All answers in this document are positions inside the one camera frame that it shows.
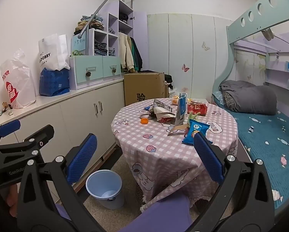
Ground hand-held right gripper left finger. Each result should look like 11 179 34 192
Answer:
16 133 100 232

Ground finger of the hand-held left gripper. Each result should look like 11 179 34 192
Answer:
0 119 21 150
0 124 55 161

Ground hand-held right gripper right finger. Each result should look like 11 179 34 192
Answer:
190 132 275 232

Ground blue orange snack wrapper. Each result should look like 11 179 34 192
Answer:
182 121 209 146

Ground person's left hand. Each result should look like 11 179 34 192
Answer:
6 184 20 214

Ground long white cabinet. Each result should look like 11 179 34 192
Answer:
0 78 126 191

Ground pink checked tablecloth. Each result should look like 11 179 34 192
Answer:
111 98 239 211

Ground white plastic bag red print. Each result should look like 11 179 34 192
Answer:
0 48 36 109

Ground red snack bag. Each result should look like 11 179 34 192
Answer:
187 103 208 116

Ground blue patterned bag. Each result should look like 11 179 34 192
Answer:
39 68 71 96

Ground checked pillow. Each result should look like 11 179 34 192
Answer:
212 91 226 106

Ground crumpled grey paper wrapper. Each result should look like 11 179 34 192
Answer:
152 99 175 117

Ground purple clothing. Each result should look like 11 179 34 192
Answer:
55 194 193 232

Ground grey duvet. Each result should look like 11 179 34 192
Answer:
219 80 278 116

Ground wide mint drawer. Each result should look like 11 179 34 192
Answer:
73 56 103 86

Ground white paper bag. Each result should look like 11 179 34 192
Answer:
38 33 71 71

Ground dark clothes heap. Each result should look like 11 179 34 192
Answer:
164 74 174 90

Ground brown cardboard box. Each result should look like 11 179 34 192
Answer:
123 72 168 107

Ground narrow mint drawer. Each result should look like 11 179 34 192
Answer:
102 56 122 78

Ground light blue box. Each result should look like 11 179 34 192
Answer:
71 34 88 57

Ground folded jeans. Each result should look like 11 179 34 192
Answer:
94 43 116 56

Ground white wardrobe with butterfly stickers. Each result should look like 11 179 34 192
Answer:
147 13 232 102

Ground cream hanging jacket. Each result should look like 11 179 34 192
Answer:
118 32 135 73

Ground dark hanging jackets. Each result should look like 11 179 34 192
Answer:
129 36 143 72

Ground lilac cube shelf unit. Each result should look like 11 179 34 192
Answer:
88 0 148 73

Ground folded clothes pile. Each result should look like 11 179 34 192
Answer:
74 15 105 35

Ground grey metal handrail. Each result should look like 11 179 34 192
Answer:
80 0 135 56

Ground lilac bed wall shelf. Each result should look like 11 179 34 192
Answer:
265 53 289 90

